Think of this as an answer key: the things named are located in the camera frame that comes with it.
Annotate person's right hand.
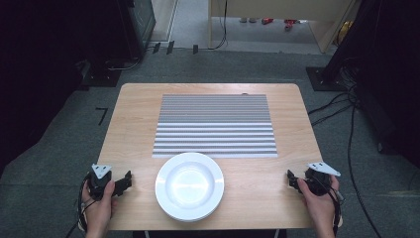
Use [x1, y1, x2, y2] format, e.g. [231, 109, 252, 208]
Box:
[296, 175, 341, 230]

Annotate hand-held gripper cable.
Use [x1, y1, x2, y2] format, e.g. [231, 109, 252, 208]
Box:
[316, 177, 346, 236]
[64, 174, 93, 238]

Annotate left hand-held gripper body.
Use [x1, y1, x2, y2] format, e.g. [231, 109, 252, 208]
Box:
[86, 163, 116, 201]

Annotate person's left hand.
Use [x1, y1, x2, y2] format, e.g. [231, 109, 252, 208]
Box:
[80, 179, 118, 230]

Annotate white plate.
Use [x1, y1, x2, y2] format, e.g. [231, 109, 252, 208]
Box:
[155, 151, 226, 223]

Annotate grey striped placemat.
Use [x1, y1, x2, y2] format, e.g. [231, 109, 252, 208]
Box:
[151, 93, 279, 160]

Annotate left hand-held gripper cable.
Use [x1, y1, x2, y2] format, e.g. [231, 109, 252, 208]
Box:
[64, 174, 93, 238]

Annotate right hand-held gripper cable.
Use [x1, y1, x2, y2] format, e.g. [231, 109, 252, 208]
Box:
[316, 177, 346, 236]

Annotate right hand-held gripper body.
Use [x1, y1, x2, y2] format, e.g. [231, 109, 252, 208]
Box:
[304, 161, 342, 196]

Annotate dark cabinet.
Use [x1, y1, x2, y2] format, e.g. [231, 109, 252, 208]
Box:
[117, 0, 157, 61]

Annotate long black floor cable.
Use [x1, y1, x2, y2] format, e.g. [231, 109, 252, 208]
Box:
[346, 103, 384, 238]

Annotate black stand base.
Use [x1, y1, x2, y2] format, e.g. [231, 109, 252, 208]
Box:
[76, 59, 123, 91]
[305, 65, 356, 92]

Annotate black hanging cable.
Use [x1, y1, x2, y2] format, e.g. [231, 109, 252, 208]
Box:
[208, 0, 230, 52]

